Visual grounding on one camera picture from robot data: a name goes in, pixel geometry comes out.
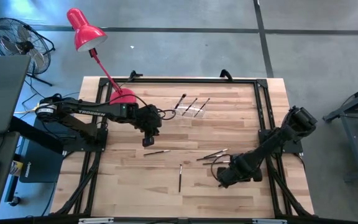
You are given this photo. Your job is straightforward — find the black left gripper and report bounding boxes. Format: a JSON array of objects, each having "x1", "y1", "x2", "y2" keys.
[{"x1": 134, "y1": 105, "x2": 163, "y2": 148}]

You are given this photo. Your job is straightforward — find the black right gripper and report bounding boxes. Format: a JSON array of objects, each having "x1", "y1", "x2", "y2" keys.
[{"x1": 215, "y1": 154, "x2": 264, "y2": 189}]

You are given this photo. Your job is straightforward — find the black spoolie brush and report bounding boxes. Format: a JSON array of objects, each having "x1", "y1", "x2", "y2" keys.
[{"x1": 196, "y1": 154, "x2": 224, "y2": 161}]

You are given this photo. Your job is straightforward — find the round-head black makeup brush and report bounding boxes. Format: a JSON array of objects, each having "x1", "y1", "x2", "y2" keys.
[{"x1": 174, "y1": 93, "x2": 188, "y2": 110}]

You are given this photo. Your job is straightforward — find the clear acrylic brush organizer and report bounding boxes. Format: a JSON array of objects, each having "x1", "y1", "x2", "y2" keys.
[{"x1": 173, "y1": 104, "x2": 208, "y2": 119}]

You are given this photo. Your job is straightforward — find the black Husky mat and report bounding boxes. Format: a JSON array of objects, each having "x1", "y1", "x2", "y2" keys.
[{"x1": 19, "y1": 119, "x2": 76, "y2": 184}]

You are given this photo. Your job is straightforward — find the black diagonal bar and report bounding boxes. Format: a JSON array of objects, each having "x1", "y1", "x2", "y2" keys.
[{"x1": 9, "y1": 115, "x2": 65, "y2": 156}]

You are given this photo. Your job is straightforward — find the neighbouring robot workstation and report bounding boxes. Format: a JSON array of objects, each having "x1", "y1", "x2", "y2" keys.
[{"x1": 323, "y1": 79, "x2": 358, "y2": 183}]

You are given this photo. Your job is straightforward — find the red desk lamp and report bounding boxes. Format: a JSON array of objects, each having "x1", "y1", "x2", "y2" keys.
[{"x1": 66, "y1": 7, "x2": 137, "y2": 105}]

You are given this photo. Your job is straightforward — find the small yellow box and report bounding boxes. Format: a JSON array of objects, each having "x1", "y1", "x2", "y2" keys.
[{"x1": 9, "y1": 160, "x2": 24, "y2": 177}]

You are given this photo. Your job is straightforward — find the black caster wheel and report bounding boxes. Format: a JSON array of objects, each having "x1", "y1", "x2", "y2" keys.
[{"x1": 7, "y1": 195, "x2": 22, "y2": 207}]

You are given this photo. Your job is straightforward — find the dark grey side desk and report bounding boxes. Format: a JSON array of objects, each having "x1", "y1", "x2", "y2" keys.
[{"x1": 0, "y1": 131, "x2": 21, "y2": 211}]

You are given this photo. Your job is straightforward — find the grey flat panel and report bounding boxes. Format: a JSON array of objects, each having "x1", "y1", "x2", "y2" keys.
[{"x1": 0, "y1": 55, "x2": 32, "y2": 135}]

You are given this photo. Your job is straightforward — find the black floor fan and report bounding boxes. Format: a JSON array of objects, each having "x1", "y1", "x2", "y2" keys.
[{"x1": 0, "y1": 17, "x2": 56, "y2": 87}]

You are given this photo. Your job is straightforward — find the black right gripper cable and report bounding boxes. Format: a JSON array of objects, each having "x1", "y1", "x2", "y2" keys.
[{"x1": 209, "y1": 154, "x2": 231, "y2": 183}]

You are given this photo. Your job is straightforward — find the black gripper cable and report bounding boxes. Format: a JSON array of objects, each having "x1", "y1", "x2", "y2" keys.
[
  {"x1": 209, "y1": 154, "x2": 231, "y2": 183},
  {"x1": 157, "y1": 108, "x2": 178, "y2": 121}
]

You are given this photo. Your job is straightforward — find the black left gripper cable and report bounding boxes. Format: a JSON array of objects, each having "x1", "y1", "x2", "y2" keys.
[{"x1": 157, "y1": 108, "x2": 178, "y2": 121}]

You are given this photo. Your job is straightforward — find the silver metal bracket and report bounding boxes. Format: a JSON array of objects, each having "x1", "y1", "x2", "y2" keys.
[
  {"x1": 252, "y1": 218, "x2": 288, "y2": 224},
  {"x1": 78, "y1": 217, "x2": 114, "y2": 224}
]

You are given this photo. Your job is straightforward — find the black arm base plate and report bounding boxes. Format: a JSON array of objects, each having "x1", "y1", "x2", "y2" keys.
[
  {"x1": 259, "y1": 129, "x2": 304, "y2": 155},
  {"x1": 62, "y1": 127, "x2": 109, "y2": 153}
]

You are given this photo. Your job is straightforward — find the black aluminium table frame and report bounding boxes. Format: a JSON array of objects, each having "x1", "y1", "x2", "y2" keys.
[{"x1": 50, "y1": 77, "x2": 316, "y2": 224}]

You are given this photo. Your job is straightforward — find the black arched handle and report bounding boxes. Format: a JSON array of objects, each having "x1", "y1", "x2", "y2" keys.
[{"x1": 219, "y1": 68, "x2": 234, "y2": 82}]

